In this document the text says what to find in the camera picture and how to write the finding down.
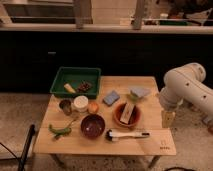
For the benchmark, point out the green plastic tray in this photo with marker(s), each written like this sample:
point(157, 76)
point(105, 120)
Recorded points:
point(75, 76)

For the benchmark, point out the dark red bowl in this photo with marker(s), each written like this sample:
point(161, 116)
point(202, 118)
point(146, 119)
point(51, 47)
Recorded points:
point(92, 126)

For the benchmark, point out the wooden table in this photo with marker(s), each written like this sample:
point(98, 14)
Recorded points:
point(159, 143)

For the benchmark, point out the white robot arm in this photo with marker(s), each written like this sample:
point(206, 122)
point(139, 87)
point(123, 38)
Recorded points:
point(185, 83)

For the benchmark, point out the small metal cup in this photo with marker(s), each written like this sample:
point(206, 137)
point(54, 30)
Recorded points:
point(65, 106)

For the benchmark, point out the yellow item in tray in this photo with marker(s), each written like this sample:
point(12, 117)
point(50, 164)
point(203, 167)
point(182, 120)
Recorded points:
point(69, 88)

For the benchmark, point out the dark brown item in tray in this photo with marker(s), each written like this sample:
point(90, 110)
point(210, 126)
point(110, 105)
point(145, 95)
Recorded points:
point(84, 87)

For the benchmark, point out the green toy vegetable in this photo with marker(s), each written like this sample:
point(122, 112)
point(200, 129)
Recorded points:
point(59, 132)

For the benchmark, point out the black stand pole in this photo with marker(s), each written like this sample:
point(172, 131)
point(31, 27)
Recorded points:
point(27, 144)

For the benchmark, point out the white paper cup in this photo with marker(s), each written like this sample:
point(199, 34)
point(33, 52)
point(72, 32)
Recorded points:
point(80, 103)

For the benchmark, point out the blue sponge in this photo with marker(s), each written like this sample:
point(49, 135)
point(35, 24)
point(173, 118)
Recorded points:
point(110, 98)

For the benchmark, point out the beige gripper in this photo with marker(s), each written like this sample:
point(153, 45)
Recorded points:
point(167, 118)

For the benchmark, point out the grey-blue cloth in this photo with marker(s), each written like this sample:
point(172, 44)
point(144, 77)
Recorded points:
point(139, 91)

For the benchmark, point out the wooden block in bowl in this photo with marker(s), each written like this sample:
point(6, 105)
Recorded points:
point(127, 112)

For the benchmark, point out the white black dish brush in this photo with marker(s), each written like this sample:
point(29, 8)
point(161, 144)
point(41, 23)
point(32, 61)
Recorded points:
point(113, 135)

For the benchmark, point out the orange-brown bowl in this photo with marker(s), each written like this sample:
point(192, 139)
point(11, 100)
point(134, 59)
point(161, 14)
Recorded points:
point(134, 119)

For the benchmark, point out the small orange cup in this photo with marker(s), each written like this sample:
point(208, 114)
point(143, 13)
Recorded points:
point(93, 107)

